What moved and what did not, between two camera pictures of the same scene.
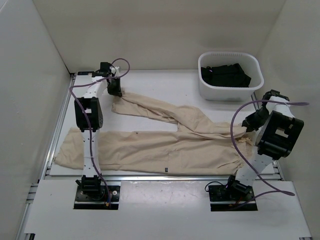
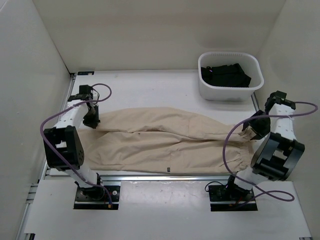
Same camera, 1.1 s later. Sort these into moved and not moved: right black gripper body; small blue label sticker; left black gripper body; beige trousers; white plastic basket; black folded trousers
Moved: beige trousers; left black gripper body
Not moved: black folded trousers; white plastic basket; small blue label sticker; right black gripper body
